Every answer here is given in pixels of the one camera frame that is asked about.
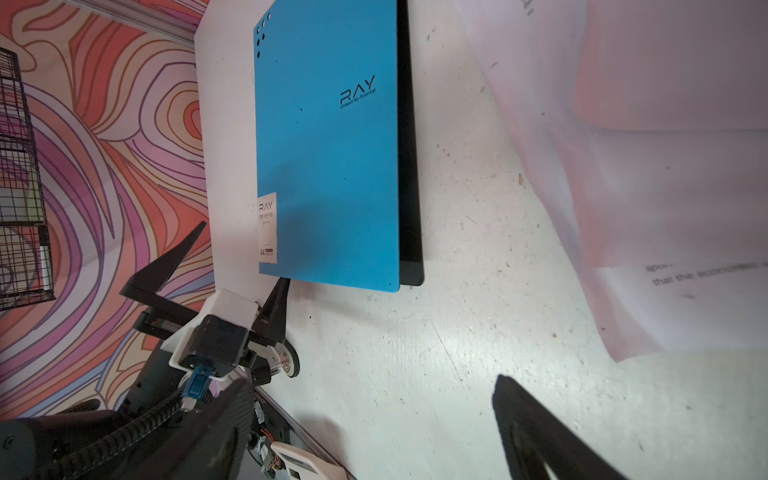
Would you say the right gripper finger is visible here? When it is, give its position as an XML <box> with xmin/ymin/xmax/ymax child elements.
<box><xmin>492</xmin><ymin>375</ymin><xmax>624</xmax><ymax>479</ymax></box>

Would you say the printed paper sheets stack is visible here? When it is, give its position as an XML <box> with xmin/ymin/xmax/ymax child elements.
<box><xmin>457</xmin><ymin>1</ymin><xmax>767</xmax><ymax>361</ymax></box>

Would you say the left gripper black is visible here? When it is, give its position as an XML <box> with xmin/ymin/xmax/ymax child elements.
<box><xmin>120</xmin><ymin>221</ymin><xmax>300</xmax><ymax>386</ymax></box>

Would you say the black wire basket left wall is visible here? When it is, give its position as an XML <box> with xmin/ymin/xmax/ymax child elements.
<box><xmin>1</xmin><ymin>48</ymin><xmax>55</xmax><ymax>311</ymax></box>

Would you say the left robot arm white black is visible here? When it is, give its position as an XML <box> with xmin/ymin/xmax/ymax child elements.
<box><xmin>1</xmin><ymin>233</ymin><xmax>300</xmax><ymax>479</ymax></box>

